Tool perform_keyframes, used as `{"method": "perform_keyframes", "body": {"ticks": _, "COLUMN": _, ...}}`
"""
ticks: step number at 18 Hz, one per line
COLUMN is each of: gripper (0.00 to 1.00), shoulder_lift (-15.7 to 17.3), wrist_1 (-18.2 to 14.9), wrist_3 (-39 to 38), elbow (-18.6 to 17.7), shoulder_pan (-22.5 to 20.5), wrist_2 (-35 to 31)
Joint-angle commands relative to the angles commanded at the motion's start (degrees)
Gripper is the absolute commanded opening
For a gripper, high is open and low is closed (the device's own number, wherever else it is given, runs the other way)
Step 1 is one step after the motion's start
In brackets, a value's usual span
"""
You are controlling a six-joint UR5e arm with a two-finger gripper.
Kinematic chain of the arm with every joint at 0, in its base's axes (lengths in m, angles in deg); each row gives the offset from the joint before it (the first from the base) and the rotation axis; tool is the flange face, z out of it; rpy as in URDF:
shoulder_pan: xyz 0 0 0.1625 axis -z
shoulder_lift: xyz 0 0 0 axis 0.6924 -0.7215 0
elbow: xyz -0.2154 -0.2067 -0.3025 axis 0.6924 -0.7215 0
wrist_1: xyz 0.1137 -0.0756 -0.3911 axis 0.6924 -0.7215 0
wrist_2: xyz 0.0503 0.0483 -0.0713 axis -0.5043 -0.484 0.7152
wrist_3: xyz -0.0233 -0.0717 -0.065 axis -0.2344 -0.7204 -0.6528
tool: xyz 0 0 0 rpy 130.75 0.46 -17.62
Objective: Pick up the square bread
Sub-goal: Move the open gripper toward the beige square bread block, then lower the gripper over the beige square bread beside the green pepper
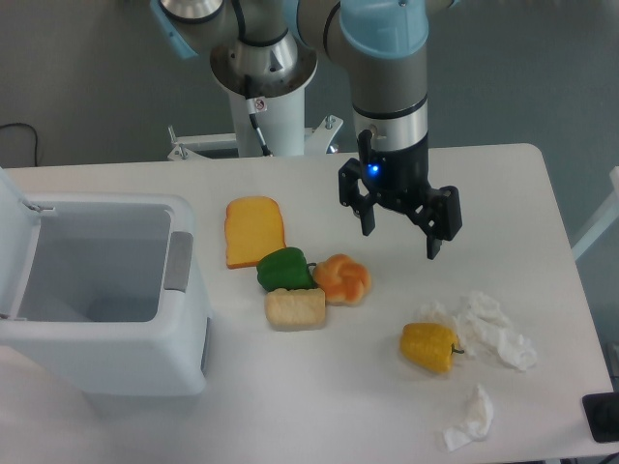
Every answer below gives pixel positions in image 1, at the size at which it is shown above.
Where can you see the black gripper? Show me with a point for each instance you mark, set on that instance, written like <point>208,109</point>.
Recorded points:
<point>397,180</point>

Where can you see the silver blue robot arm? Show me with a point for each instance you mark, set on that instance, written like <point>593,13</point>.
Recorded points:
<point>264,54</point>

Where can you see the braided orange bread roll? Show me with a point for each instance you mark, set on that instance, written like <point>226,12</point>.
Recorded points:
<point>343,280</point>

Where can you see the orange toast bread slice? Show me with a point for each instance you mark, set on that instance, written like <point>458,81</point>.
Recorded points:
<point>253,228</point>

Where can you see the pale square bread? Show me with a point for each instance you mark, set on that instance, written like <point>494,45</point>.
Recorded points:
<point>298,309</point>

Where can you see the green bell pepper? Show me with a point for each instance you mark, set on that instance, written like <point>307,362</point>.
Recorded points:
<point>287,269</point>

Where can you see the large crumpled white tissue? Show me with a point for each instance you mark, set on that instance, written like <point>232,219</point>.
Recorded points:
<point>480,324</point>

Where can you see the yellow bell pepper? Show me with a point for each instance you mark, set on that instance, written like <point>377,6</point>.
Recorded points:
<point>430,345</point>

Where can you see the small crumpled white tissue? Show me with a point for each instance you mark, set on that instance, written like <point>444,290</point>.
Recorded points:
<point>475,425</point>

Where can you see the black device at edge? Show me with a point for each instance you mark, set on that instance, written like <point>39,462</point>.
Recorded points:
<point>601,411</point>

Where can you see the white plastic trash bin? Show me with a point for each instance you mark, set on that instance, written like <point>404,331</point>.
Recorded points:
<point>104,290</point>

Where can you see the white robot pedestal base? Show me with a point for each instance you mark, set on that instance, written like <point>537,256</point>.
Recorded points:
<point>263,127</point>

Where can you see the white frame at right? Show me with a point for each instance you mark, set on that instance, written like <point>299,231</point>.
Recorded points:
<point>594,227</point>

